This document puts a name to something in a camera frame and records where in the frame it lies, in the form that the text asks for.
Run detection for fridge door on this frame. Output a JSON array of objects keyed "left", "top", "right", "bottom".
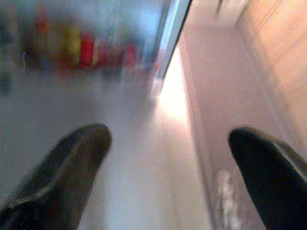
[{"left": 153, "top": 0, "right": 192, "bottom": 80}]

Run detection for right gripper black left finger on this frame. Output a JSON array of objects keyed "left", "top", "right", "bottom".
[{"left": 0, "top": 123, "right": 113, "bottom": 230}]

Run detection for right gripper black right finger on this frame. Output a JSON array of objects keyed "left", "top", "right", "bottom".
[{"left": 227, "top": 126, "right": 307, "bottom": 230}]

